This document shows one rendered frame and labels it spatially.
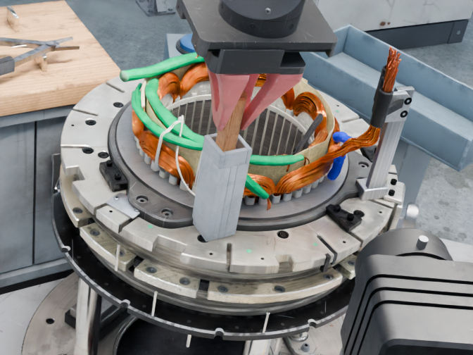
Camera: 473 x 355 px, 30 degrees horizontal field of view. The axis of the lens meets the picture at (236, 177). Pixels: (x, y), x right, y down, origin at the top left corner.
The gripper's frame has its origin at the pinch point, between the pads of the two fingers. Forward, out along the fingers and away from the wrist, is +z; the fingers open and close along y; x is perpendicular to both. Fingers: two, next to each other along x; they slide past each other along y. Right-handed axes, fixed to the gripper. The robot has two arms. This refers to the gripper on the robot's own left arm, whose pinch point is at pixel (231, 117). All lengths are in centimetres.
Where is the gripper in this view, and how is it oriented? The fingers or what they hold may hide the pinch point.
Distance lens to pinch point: 67.6
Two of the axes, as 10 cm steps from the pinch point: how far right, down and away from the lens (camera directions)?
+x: -3.0, -6.8, 6.7
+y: 9.3, -0.5, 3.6
